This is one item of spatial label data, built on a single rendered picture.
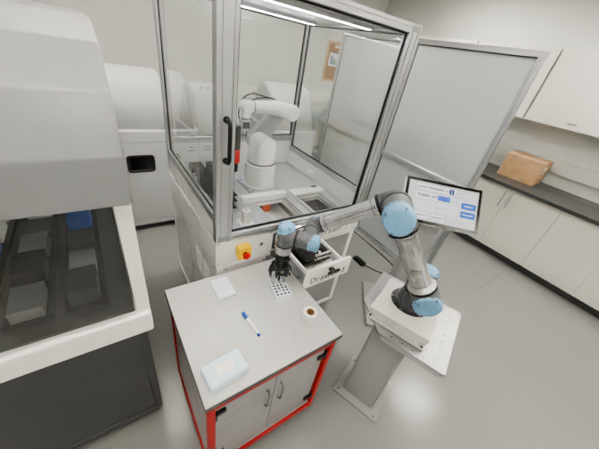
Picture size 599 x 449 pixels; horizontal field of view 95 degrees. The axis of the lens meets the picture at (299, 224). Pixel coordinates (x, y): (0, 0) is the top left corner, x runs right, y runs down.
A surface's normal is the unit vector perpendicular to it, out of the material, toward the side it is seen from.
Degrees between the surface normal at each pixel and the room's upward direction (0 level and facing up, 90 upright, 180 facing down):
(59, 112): 69
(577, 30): 90
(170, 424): 0
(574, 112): 90
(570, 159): 90
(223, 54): 90
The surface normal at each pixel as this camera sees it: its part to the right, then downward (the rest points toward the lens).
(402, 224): -0.30, 0.36
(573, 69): -0.82, 0.18
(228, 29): 0.55, 0.52
